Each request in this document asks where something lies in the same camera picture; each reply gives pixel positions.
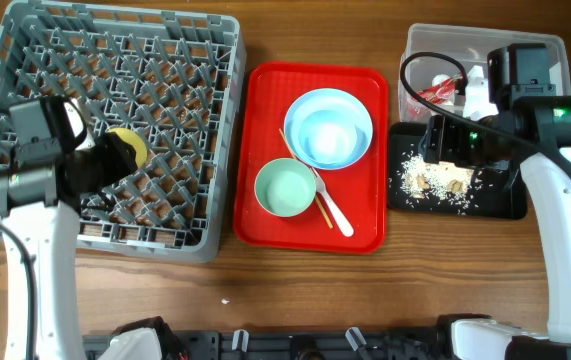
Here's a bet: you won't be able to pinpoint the rice and shell scraps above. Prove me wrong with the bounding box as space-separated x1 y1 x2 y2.
395 153 477 214

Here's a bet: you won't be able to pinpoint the red snack wrapper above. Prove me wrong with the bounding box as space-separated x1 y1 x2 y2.
417 74 462 105

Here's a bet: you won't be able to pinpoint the yellow cup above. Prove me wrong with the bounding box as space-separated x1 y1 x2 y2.
109 127 148 168

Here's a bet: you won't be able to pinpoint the white tissue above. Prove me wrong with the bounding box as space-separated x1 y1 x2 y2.
432 74 457 112

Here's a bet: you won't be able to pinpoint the light blue bowl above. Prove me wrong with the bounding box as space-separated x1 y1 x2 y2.
298 110 357 165

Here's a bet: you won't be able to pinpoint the white plastic fork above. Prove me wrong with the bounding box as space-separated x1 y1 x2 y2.
311 168 355 237

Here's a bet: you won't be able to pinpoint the wooden chopstick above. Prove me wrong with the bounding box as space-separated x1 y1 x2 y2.
278 128 334 229

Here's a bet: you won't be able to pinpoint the green bowl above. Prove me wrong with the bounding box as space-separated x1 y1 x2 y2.
254 158 316 218

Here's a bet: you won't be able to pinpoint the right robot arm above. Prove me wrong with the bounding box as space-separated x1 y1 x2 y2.
423 96 571 359

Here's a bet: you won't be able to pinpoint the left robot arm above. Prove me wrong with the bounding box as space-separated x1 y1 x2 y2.
0 128 148 359

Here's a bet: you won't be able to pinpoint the black waste tray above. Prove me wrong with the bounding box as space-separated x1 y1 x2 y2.
387 123 528 220

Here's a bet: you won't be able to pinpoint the grey dishwasher rack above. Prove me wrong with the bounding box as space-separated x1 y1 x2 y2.
0 1 246 263

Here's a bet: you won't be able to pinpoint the clear plastic bin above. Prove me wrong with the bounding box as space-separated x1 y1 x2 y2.
398 23 571 123

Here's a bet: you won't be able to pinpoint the light blue plate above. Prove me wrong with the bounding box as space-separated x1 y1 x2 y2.
283 88 374 170

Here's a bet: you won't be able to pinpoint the red plastic tray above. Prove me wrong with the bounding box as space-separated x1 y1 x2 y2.
233 62 389 255

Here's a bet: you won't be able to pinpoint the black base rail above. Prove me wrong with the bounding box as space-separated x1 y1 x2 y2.
80 314 516 360

